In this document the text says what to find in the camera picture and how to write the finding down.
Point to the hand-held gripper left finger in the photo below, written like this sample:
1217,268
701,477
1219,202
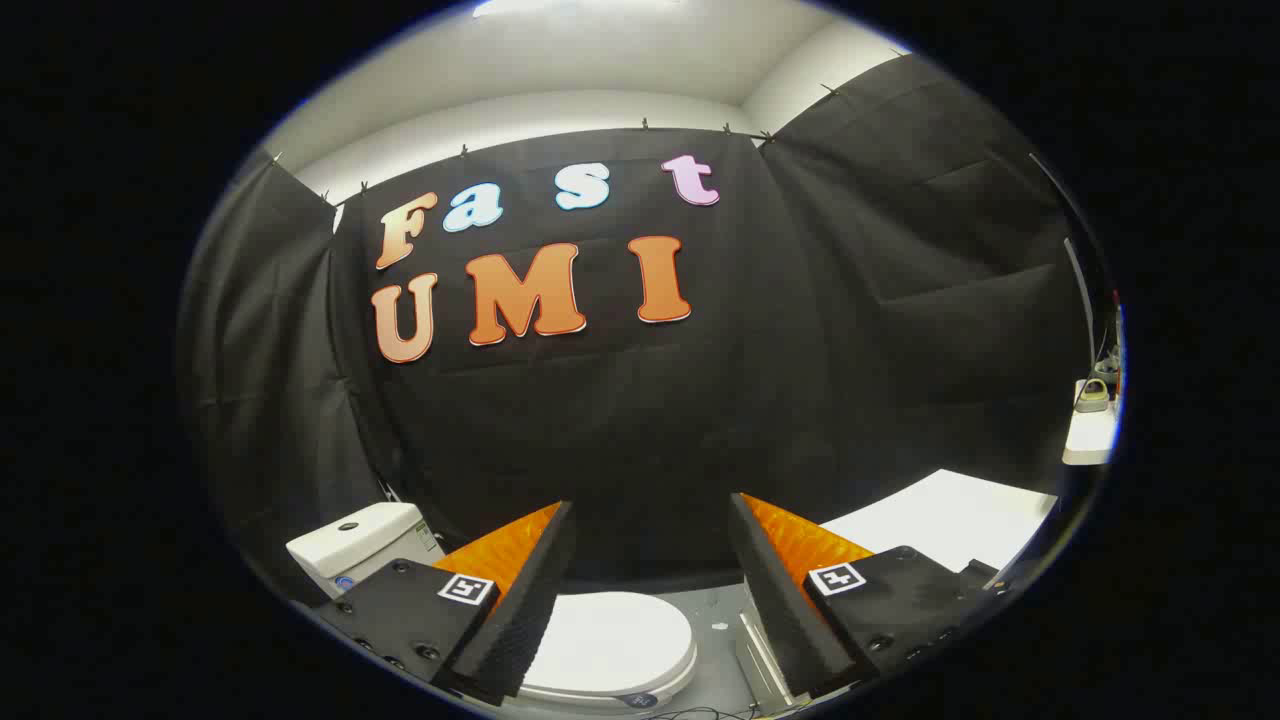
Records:
525,620

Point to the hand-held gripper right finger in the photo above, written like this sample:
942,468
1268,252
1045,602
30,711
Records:
780,610

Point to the white toilet lid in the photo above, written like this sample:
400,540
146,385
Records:
610,640

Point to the white toilet body with tank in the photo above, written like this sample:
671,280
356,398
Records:
360,545

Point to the white drawer cabinet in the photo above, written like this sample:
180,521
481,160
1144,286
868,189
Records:
940,515

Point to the black backdrop cloth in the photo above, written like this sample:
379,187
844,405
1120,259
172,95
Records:
700,400

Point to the small white side table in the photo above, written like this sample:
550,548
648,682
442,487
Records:
1090,435

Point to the small grey-green device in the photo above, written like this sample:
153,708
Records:
1092,397

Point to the thin grey upright panel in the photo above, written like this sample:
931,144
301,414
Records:
1080,290

